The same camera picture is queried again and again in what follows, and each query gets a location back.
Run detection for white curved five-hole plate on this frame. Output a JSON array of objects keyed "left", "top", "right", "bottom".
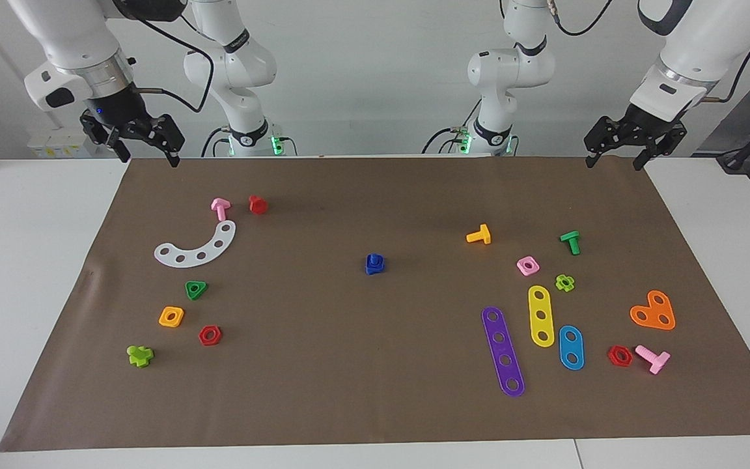
[{"left": 154, "top": 220, "right": 237, "bottom": 268}]

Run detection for orange heart-shaped plate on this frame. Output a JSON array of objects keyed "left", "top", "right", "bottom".
[{"left": 630, "top": 290, "right": 676, "bottom": 331}]

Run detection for yellow three-hole strip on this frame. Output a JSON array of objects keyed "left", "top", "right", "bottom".
[{"left": 528, "top": 285, "right": 556, "bottom": 348}]

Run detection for blue two-hole strip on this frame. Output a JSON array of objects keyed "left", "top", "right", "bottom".
[{"left": 559, "top": 325, "right": 585, "bottom": 371}]

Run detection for purple four-hole strip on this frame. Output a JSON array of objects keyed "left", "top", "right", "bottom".
[{"left": 481, "top": 306, "right": 525, "bottom": 397}]

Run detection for brown paper mat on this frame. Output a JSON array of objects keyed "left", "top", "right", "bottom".
[{"left": 0, "top": 155, "right": 750, "bottom": 452}]

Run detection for black base cable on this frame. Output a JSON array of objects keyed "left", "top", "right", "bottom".
[
  {"left": 422, "top": 127, "right": 470, "bottom": 155},
  {"left": 201, "top": 126, "right": 229, "bottom": 158}
]

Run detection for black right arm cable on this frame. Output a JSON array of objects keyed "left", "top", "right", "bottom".
[{"left": 105, "top": 0, "right": 214, "bottom": 115}]

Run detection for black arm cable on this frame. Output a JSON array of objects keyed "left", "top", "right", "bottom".
[
  {"left": 548, "top": 0, "right": 750, "bottom": 105},
  {"left": 105, "top": 0, "right": 214, "bottom": 115}
]

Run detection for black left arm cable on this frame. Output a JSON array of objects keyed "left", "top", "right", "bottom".
[{"left": 548, "top": 0, "right": 750, "bottom": 105}]

